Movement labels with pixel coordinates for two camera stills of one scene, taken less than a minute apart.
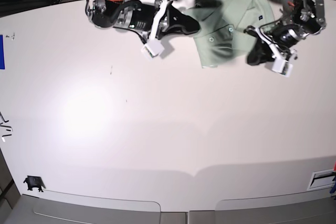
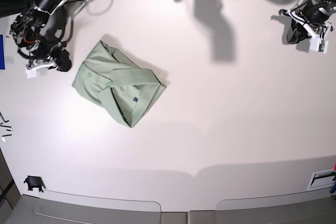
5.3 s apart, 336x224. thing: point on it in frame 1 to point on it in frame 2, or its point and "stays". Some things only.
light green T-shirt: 221,38 to 108,78
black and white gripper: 168,17 to 57,58
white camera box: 282,66 to 318,44
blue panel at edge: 2,57 stays
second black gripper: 264,50 to 300,32
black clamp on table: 34,181 stays
